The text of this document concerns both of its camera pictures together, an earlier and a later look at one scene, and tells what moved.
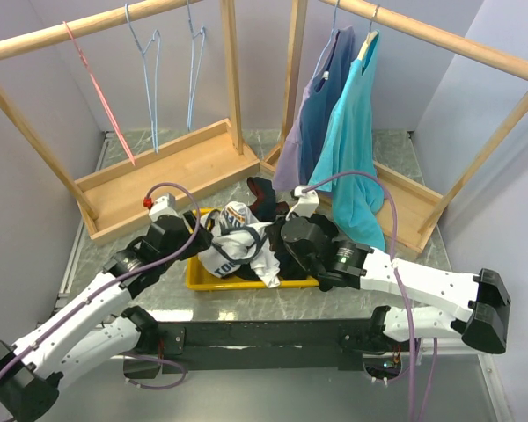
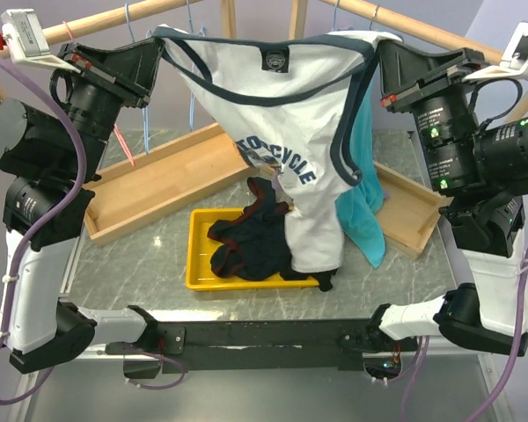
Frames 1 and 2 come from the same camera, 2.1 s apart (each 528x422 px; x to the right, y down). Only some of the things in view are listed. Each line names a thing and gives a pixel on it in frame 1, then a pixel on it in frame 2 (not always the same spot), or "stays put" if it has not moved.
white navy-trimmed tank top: [238, 237] -> [293, 105]
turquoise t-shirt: [348, 145] stays put
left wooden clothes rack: [113, 201] stays put
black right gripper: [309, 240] -> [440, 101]
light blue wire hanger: [144, 53] -> [144, 108]
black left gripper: [202, 240] -> [127, 73]
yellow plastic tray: [199, 279] stays put
